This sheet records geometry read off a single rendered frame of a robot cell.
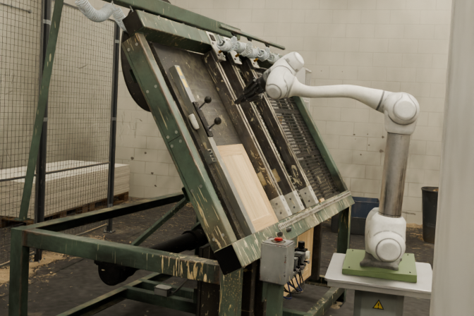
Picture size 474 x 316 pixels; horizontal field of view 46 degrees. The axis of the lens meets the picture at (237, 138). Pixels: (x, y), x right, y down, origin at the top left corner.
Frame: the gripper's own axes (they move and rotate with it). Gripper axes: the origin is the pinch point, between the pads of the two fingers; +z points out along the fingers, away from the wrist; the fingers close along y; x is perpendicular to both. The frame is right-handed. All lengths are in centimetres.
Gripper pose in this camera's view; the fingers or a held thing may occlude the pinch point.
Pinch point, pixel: (240, 99)
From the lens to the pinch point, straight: 291.8
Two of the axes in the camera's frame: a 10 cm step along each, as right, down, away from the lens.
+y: 2.5, 8.9, -3.8
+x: 7.0, 1.0, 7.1
